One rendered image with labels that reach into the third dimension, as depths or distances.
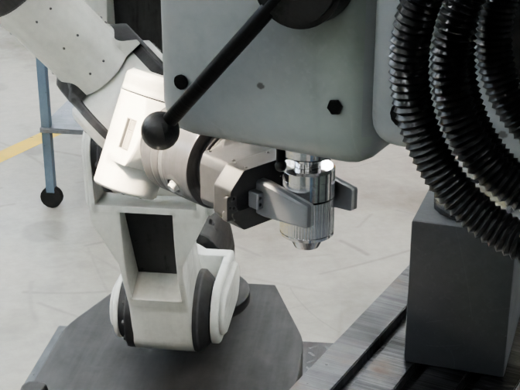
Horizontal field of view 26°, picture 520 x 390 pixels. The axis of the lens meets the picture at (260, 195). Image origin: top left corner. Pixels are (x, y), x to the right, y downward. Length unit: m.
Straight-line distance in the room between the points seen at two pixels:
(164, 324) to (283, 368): 0.24
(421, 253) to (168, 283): 0.67
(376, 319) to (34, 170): 3.18
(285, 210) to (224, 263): 1.06
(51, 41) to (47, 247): 2.58
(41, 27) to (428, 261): 0.52
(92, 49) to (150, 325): 0.70
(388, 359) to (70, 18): 0.55
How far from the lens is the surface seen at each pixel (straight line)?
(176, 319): 1.89
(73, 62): 1.33
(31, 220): 4.08
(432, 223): 1.30
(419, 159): 0.60
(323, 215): 0.95
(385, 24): 0.76
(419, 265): 1.32
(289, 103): 0.83
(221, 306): 1.92
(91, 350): 2.08
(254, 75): 0.84
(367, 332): 1.44
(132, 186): 1.10
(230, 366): 2.02
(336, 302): 3.45
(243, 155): 0.99
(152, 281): 1.89
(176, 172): 1.02
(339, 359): 1.38
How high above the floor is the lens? 1.61
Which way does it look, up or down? 22 degrees down
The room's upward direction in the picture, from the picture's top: straight up
